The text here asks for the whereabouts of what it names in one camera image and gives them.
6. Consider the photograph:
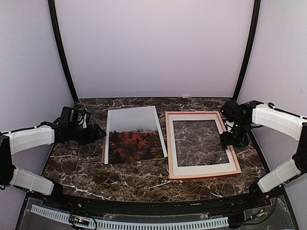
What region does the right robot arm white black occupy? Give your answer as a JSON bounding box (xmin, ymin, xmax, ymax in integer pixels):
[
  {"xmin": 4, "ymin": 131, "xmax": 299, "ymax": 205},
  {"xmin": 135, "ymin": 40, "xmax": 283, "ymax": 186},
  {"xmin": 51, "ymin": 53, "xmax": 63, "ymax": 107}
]
[{"xmin": 220, "ymin": 100, "xmax": 307, "ymax": 208}]

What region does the white slotted cable duct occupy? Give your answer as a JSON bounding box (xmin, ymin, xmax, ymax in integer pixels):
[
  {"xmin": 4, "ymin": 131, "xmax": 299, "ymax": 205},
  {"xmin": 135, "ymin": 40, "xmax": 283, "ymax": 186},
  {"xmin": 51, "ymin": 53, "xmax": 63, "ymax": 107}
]
[{"xmin": 30, "ymin": 205, "xmax": 229, "ymax": 230}]

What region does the black enclosure frame post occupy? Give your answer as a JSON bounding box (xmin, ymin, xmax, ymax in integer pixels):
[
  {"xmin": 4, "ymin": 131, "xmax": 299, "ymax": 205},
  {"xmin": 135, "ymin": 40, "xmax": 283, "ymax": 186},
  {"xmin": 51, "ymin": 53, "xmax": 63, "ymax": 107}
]
[
  {"xmin": 232, "ymin": 0, "xmax": 261, "ymax": 101},
  {"xmin": 48, "ymin": 0, "xmax": 79, "ymax": 103}
]

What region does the black enclosure frame post right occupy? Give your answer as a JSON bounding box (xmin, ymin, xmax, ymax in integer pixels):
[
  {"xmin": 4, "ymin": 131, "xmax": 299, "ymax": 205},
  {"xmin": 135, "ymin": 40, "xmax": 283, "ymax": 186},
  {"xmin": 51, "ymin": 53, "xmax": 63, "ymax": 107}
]
[{"xmin": 232, "ymin": 0, "xmax": 261, "ymax": 101}]

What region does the brown cardboard backing board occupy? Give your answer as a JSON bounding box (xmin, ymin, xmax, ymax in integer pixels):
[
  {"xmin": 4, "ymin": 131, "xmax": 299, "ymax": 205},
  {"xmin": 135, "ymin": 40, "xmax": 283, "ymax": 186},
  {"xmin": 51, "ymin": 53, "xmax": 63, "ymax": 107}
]
[{"xmin": 102, "ymin": 142, "xmax": 167, "ymax": 164}]

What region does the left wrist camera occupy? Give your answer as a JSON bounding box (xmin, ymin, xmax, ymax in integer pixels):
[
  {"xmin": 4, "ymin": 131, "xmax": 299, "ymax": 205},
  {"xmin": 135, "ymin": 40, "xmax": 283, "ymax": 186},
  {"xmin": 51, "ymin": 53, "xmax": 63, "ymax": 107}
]
[{"xmin": 60, "ymin": 106, "xmax": 79, "ymax": 124}]

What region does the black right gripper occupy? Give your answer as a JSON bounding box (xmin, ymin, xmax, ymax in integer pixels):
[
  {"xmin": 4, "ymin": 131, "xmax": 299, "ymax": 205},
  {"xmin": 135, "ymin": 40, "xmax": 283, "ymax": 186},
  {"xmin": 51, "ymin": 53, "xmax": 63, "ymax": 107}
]
[{"xmin": 220, "ymin": 120, "xmax": 250, "ymax": 150}]

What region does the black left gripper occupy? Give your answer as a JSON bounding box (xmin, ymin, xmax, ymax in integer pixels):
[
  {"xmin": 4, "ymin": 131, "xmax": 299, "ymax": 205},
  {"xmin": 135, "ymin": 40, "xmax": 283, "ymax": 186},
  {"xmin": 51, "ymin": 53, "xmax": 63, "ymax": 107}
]
[{"xmin": 68, "ymin": 124, "xmax": 106, "ymax": 146}]

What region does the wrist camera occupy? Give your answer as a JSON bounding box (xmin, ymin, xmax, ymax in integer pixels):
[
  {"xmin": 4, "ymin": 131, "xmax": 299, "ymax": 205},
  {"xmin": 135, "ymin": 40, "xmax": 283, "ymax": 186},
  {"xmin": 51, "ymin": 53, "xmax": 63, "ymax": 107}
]
[
  {"xmin": 60, "ymin": 106, "xmax": 79, "ymax": 124},
  {"xmin": 221, "ymin": 100, "xmax": 239, "ymax": 122}
]

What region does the white backing sheet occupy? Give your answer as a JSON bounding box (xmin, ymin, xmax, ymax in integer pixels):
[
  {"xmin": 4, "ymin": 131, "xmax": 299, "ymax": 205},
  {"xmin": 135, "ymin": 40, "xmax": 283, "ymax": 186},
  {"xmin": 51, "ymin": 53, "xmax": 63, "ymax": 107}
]
[{"xmin": 103, "ymin": 106, "xmax": 167, "ymax": 155}]

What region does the white mat with photo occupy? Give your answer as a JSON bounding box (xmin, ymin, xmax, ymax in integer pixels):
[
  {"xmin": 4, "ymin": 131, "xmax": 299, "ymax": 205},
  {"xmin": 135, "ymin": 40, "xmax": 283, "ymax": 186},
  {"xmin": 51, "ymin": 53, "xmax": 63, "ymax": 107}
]
[{"xmin": 167, "ymin": 114, "xmax": 238, "ymax": 176}]

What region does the black enclosure frame post left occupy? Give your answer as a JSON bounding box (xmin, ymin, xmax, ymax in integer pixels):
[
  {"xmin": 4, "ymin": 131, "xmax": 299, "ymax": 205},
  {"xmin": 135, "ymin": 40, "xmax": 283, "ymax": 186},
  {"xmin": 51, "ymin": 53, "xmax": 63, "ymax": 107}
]
[{"xmin": 48, "ymin": 0, "xmax": 79, "ymax": 103}]

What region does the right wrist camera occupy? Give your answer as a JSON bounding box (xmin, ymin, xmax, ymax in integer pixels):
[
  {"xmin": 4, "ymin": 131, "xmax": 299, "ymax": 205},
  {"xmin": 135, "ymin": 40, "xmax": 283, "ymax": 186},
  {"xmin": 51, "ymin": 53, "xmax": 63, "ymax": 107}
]
[{"xmin": 221, "ymin": 100, "xmax": 239, "ymax": 122}]

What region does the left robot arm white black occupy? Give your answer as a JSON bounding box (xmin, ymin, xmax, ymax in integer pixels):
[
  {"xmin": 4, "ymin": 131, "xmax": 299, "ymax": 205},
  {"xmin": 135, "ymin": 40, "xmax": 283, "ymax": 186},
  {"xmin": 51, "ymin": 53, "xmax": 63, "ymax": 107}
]
[{"xmin": 0, "ymin": 122, "xmax": 106, "ymax": 209}]

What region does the red wooden picture frame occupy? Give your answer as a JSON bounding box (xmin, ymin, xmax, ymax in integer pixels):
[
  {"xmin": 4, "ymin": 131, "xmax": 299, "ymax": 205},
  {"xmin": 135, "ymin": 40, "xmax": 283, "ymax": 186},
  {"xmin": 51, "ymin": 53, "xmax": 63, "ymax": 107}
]
[{"xmin": 165, "ymin": 110, "xmax": 242, "ymax": 181}]

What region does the black front rail base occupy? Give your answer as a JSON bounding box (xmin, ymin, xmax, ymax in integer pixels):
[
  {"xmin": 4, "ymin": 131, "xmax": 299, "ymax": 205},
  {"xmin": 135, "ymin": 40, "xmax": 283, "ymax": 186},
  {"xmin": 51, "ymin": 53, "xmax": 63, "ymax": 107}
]
[{"xmin": 23, "ymin": 184, "xmax": 288, "ymax": 230}]

